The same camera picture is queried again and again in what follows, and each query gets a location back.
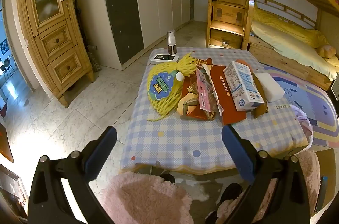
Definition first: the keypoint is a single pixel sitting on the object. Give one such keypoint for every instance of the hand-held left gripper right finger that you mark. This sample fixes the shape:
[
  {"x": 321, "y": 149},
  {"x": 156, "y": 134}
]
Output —
[{"x": 237, "y": 155}]

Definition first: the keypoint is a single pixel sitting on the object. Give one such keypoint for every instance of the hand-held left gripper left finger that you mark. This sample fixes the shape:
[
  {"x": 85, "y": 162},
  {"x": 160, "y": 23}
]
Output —
[{"x": 102, "y": 152}]

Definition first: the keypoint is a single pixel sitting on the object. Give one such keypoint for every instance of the brown cardboard strip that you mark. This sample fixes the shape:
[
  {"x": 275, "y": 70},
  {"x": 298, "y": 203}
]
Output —
[{"x": 261, "y": 110}]

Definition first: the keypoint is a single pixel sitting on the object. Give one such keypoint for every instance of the white plastic bag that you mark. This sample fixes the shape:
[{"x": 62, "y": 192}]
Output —
[{"x": 304, "y": 120}]

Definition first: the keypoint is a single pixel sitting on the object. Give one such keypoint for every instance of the black slipper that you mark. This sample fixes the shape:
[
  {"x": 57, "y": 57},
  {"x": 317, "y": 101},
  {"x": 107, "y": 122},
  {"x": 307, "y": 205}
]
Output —
[
  {"x": 231, "y": 193},
  {"x": 167, "y": 179}
]

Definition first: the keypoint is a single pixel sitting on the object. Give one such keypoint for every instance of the checked tablecloth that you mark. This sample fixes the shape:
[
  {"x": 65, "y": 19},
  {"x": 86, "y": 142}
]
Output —
[{"x": 172, "y": 139}]

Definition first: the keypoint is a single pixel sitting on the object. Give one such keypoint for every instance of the white blue milk carton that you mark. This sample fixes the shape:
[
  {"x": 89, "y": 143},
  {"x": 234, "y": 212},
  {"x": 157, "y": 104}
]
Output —
[{"x": 243, "y": 86}]

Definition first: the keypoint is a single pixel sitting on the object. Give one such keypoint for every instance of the pink snack packet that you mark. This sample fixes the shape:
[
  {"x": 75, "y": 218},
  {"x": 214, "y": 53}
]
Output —
[{"x": 204, "y": 91}]

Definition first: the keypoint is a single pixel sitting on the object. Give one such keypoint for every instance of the white foam block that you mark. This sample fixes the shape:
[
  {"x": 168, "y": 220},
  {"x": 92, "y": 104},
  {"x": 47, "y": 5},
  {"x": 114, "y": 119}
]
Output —
[{"x": 270, "y": 87}]

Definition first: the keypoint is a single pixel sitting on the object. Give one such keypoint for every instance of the person's right leg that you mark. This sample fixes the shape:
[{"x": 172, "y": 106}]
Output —
[{"x": 308, "y": 181}]

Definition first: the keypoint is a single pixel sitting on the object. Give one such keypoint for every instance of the dark brown box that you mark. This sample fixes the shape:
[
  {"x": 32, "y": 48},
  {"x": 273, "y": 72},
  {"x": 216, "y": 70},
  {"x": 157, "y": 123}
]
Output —
[{"x": 324, "y": 160}]

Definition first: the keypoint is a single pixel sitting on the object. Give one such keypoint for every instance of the dark patterned long bag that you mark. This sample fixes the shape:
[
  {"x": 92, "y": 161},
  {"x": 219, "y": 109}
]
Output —
[{"x": 91, "y": 59}]

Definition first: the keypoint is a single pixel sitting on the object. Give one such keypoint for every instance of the colourful rug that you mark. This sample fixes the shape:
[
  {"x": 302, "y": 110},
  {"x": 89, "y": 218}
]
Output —
[{"x": 312, "y": 96}]

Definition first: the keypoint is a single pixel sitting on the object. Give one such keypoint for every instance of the dark red panel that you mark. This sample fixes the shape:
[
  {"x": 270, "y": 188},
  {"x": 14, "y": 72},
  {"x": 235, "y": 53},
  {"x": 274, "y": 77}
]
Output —
[{"x": 5, "y": 141}]

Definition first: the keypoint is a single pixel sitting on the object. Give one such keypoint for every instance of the small white egg-shaped object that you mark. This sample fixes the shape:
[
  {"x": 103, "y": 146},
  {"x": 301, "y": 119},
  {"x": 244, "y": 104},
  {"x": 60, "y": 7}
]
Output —
[{"x": 179, "y": 76}]

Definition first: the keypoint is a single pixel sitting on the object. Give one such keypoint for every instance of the framed picture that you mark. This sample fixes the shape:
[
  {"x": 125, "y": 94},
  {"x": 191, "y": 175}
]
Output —
[{"x": 12, "y": 192}]

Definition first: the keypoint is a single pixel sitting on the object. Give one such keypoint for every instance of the white electronic device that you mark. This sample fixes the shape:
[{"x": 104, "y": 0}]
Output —
[{"x": 164, "y": 57}]

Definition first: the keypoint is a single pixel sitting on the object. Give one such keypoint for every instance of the wooden bunk bed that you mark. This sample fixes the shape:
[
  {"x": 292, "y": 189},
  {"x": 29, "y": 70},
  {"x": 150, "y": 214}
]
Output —
[{"x": 309, "y": 65}]

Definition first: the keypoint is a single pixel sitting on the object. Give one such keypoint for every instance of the pale yellow mattress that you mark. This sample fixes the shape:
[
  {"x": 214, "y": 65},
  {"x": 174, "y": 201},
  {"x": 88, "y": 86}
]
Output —
[{"x": 286, "y": 46}]

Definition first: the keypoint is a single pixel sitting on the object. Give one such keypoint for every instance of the wooden cabinet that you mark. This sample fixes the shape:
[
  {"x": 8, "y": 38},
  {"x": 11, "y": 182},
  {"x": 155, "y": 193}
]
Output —
[{"x": 57, "y": 41}]

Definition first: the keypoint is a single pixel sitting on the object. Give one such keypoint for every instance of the spray bottle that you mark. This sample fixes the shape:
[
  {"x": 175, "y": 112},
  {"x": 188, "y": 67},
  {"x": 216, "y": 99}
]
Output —
[{"x": 171, "y": 43}]

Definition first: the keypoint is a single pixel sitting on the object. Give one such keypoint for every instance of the pinkish plush toy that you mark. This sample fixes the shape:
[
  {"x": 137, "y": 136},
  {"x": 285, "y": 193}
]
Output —
[{"x": 327, "y": 51}]

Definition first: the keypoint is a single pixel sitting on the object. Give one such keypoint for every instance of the yellow blanket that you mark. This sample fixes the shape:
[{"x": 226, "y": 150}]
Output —
[{"x": 291, "y": 27}]

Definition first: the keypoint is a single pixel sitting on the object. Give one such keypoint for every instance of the dark wardrobe panel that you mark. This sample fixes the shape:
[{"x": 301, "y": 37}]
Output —
[{"x": 121, "y": 1}]

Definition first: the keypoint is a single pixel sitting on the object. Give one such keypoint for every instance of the white wardrobe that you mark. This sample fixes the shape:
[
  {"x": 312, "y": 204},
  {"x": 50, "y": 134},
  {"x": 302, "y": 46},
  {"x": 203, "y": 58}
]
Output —
[{"x": 159, "y": 1}]

